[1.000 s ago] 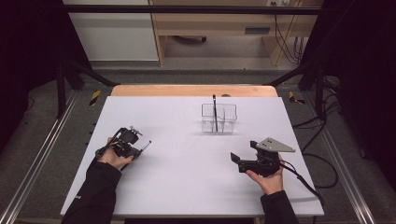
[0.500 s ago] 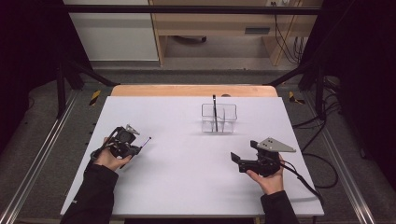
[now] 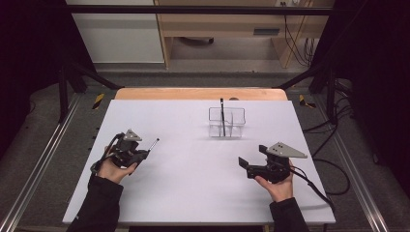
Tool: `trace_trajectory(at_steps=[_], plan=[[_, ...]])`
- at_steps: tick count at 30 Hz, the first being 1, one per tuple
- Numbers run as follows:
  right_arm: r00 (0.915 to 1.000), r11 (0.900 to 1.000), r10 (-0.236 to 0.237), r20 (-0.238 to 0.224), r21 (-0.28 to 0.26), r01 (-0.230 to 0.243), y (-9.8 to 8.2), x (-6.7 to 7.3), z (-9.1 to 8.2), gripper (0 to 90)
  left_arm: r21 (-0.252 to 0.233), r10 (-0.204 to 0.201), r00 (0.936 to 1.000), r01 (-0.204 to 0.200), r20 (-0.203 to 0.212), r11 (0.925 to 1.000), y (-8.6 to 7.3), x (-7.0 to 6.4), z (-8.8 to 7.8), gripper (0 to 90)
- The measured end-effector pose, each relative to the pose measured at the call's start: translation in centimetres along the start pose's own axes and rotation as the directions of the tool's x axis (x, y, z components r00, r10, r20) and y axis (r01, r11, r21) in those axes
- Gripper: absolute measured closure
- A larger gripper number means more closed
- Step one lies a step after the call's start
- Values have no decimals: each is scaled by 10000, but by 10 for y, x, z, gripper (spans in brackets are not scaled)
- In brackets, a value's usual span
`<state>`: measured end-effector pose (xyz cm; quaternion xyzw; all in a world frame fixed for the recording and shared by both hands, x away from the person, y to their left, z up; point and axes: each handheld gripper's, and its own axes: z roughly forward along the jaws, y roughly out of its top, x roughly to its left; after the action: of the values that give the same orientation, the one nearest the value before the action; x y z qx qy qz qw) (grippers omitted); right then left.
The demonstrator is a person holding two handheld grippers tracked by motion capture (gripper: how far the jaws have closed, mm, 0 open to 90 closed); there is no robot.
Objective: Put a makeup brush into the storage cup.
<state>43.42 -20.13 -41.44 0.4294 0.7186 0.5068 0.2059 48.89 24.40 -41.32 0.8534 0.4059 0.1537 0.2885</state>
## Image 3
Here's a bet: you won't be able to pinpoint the black metal frame stand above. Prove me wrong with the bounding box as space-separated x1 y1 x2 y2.
276 60 340 126
57 60 126 124

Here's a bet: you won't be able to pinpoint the aluminium floor rail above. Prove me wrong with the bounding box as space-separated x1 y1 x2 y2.
0 92 82 232
312 96 392 232

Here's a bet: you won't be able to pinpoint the light wooden desk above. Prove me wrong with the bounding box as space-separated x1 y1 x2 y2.
154 0 337 70

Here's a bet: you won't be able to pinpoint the black floor cables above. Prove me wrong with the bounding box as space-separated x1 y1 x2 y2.
302 78 354 159

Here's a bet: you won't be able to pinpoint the dark curtain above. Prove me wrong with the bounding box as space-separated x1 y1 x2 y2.
0 0 98 156
310 0 410 197

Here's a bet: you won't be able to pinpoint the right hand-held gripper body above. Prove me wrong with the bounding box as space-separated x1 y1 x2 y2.
246 141 308 185

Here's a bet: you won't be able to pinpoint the left hand-held gripper cable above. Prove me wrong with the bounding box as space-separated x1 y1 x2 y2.
90 132 125 176

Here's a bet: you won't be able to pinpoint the black pen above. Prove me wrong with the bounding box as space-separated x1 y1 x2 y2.
220 97 227 138

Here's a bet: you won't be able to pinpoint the person's right hand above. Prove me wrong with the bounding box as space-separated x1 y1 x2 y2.
253 159 296 204

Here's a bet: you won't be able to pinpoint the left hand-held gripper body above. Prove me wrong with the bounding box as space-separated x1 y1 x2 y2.
110 129 150 169

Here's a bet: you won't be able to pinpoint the hand-held gripper cable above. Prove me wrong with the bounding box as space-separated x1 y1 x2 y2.
90 132 125 176
289 158 351 212

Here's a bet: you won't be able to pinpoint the person's left hand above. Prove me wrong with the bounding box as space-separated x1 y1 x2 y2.
96 147 138 185

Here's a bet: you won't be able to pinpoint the yellow black tape strip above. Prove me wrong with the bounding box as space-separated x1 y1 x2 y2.
298 94 318 109
92 93 106 111

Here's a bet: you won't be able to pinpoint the right hand-held gripper cable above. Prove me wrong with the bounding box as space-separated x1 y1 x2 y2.
289 158 351 212

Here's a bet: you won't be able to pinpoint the black horizontal frame bar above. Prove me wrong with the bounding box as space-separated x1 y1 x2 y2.
65 4 335 16

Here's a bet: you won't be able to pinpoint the clear acrylic organizer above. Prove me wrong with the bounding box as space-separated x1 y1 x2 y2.
208 106 247 139

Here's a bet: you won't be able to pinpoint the bundle of hanging black cables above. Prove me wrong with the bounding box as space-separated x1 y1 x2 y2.
279 1 316 68

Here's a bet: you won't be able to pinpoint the white table cover sheet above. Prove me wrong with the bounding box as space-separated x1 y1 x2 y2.
62 99 337 226

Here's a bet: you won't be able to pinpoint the white cabinet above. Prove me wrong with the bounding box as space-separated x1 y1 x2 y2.
65 0 165 64

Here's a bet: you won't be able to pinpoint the wooden table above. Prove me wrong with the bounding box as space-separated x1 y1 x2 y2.
114 87 289 102

